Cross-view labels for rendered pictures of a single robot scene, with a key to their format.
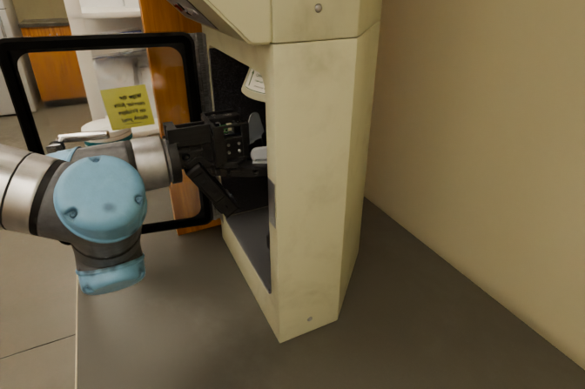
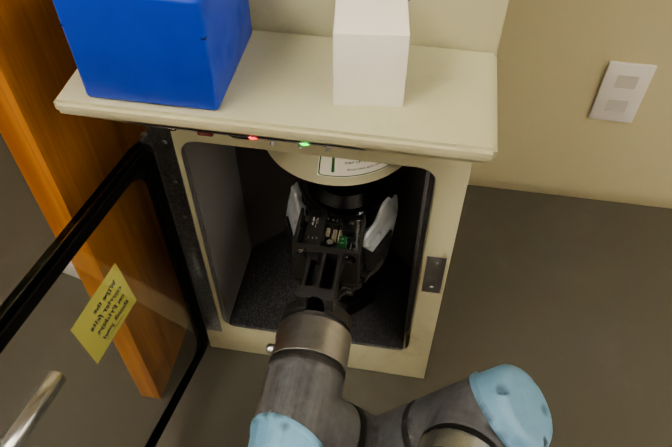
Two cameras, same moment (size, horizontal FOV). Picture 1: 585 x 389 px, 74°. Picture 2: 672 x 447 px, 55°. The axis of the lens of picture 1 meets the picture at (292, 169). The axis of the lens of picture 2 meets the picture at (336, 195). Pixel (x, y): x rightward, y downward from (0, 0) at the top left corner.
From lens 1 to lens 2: 0.63 m
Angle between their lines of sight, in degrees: 47
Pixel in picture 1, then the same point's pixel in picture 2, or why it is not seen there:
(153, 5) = (51, 134)
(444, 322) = (484, 239)
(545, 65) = not seen: outside the picture
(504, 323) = (510, 202)
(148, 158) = (341, 347)
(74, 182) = (525, 422)
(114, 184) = (527, 391)
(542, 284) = (520, 151)
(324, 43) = not seen: hidden behind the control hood
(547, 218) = (518, 99)
